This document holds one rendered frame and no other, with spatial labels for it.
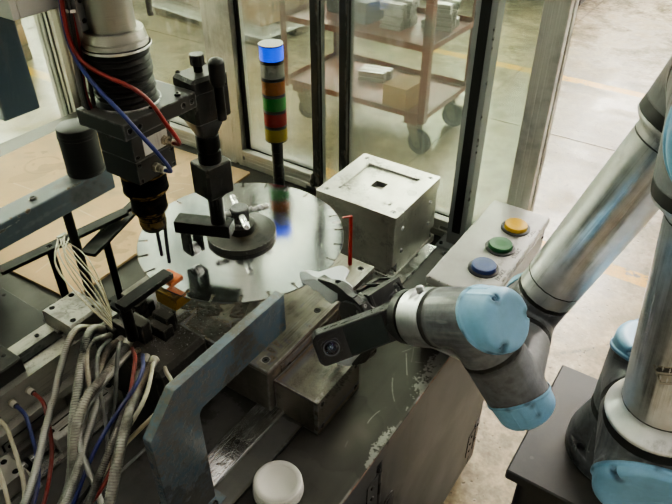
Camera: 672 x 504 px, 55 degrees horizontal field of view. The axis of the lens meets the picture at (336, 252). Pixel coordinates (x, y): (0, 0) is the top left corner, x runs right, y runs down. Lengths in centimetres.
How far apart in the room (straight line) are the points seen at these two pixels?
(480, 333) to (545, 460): 36
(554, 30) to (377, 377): 63
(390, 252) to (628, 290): 154
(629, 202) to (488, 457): 130
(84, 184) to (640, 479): 85
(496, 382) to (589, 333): 164
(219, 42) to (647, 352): 116
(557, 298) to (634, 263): 196
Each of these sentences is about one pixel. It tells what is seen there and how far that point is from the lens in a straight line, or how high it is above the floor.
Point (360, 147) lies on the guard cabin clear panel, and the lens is 143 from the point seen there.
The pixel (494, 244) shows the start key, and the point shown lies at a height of 91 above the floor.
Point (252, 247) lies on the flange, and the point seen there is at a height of 96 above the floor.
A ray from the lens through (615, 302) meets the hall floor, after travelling 256.
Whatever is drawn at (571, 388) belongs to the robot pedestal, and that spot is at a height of 75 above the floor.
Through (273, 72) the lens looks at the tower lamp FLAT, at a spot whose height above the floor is 111.
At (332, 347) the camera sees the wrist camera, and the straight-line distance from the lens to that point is 83.
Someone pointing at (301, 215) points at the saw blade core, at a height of 95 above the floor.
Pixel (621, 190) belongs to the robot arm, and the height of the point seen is 119.
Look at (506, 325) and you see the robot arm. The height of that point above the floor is 107.
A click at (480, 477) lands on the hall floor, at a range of 191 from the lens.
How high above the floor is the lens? 155
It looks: 37 degrees down
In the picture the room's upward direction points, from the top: straight up
